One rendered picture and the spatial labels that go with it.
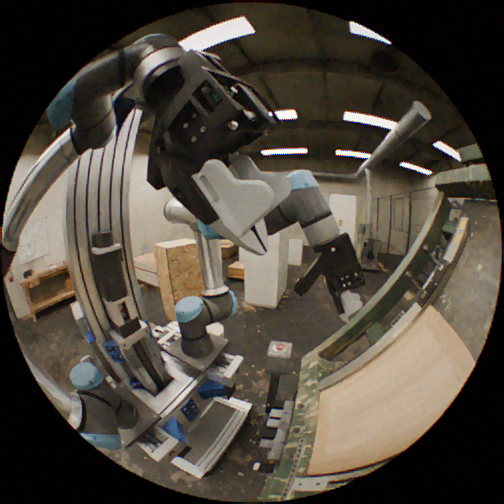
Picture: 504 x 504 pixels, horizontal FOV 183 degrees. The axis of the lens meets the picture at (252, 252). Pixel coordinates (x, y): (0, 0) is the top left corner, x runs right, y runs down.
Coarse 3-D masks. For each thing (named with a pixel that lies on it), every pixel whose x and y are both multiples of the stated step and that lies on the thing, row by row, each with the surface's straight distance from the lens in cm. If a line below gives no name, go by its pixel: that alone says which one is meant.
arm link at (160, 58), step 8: (168, 48) 23; (176, 48) 23; (152, 56) 22; (160, 56) 21; (168, 56) 21; (176, 56) 20; (144, 64) 22; (152, 64) 21; (160, 64) 20; (136, 72) 23; (144, 72) 21; (152, 72) 20; (136, 80) 22; (144, 80) 20; (136, 88) 23
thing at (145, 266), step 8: (144, 256) 451; (152, 256) 438; (136, 264) 434; (144, 264) 399; (152, 264) 371; (136, 272) 448; (144, 272) 410; (152, 272) 385; (144, 280) 424; (152, 280) 391
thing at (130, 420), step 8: (120, 400) 61; (128, 400) 66; (120, 408) 61; (128, 408) 65; (136, 408) 67; (120, 416) 62; (128, 416) 63; (136, 416) 65; (120, 424) 65; (128, 424) 65
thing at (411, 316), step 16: (464, 240) 81; (448, 256) 76; (448, 272) 74; (416, 304) 71; (400, 320) 71; (384, 336) 72; (400, 336) 70; (368, 352) 73; (352, 368) 75; (320, 384) 83
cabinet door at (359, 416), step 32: (416, 320) 70; (384, 352) 71; (416, 352) 64; (448, 352) 59; (352, 384) 74; (384, 384) 65; (416, 384) 60; (448, 384) 57; (320, 416) 77; (352, 416) 68; (384, 416) 62; (416, 416) 58; (320, 448) 72; (352, 448) 65; (384, 448) 59
